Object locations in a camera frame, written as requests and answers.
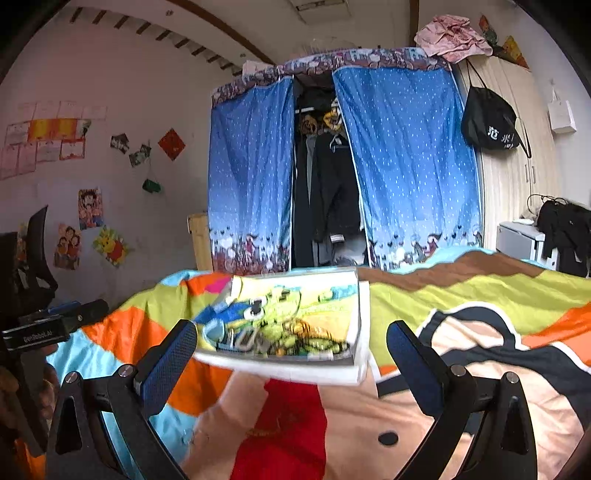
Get orange wardrobe poster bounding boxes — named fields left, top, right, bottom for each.
left=478, top=15, right=500, bottom=45

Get pink cloth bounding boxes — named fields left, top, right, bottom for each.
left=414, top=14, right=494, bottom=64

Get cartoon family wall poster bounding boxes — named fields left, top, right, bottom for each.
left=53, top=224, right=83, bottom=271

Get cartoon boy wall poster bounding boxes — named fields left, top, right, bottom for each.
left=78, top=187, right=105, bottom=230

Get white paper bag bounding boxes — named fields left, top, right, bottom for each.
left=547, top=80, right=578, bottom=134

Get white storage box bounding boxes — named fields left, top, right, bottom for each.
left=496, top=220, right=548, bottom=269

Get black mesh office chair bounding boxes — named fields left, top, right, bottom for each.
left=16, top=205, right=59, bottom=305

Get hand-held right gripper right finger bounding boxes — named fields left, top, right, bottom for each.
left=386, top=320, right=539, bottom=480

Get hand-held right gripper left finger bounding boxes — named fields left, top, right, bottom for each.
left=46, top=319, right=198, bottom=480

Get black clothes pile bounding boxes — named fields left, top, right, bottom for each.
left=536, top=198, right=591, bottom=278

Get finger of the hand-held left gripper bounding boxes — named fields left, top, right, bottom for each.
left=48, top=299, right=110, bottom=331

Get dark hanging clothes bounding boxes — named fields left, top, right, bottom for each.
left=292, top=88, right=370, bottom=268

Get blue dotted curtain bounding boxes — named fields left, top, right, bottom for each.
left=332, top=65, right=485, bottom=271
left=208, top=76, right=296, bottom=274

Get group of wall certificates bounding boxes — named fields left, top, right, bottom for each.
left=0, top=100, right=108, bottom=181

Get patterned wardrobe valance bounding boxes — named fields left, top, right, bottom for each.
left=210, top=46, right=454, bottom=105

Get colourful printed blanket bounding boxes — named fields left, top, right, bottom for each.
left=14, top=247, right=591, bottom=480

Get cartoon drawing sheet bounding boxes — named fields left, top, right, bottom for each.
left=198, top=272, right=359, bottom=359

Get red diamond paper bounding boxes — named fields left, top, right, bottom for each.
left=158, top=128, right=186, bottom=161

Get black drawstring bag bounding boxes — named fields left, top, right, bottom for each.
left=460, top=60, right=533, bottom=160

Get yellow wardrobe poster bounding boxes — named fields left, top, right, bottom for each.
left=501, top=36, right=530, bottom=70

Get small wooden cabinet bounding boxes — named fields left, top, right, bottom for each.
left=187, top=211, right=214, bottom=272

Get yellow character wall poster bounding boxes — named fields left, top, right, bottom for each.
left=92, top=226, right=130, bottom=267

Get white shallow box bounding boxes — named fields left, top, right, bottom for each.
left=191, top=267, right=372, bottom=387

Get light wooden wardrobe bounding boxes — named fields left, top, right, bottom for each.
left=455, top=53, right=562, bottom=260

